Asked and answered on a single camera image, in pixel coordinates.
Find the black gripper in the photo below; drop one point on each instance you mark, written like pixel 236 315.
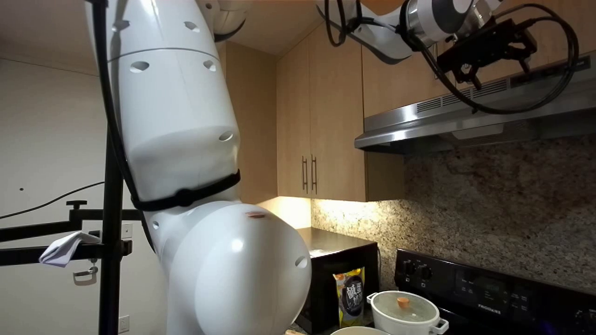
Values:
pixel 484 47

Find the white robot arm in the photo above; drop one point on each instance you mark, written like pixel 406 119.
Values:
pixel 231 268

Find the stainless steel range hood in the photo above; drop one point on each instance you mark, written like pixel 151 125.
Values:
pixel 447 123

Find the right cabinet door over hood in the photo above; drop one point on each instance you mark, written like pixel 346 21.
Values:
pixel 409 80

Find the black stove control panel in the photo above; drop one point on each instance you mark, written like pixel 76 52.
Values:
pixel 484 302

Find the yellow black snack bag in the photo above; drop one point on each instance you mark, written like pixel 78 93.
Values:
pixel 350 296

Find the white cooking pot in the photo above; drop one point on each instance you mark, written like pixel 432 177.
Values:
pixel 404 313

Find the black microwave oven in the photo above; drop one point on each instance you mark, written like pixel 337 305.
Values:
pixel 333 253

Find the white crumpled paper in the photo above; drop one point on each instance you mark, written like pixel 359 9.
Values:
pixel 59 251

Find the wooden corner wall cabinet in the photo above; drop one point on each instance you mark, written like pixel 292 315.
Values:
pixel 318 116

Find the black camera stand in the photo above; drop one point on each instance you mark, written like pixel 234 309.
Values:
pixel 50 153

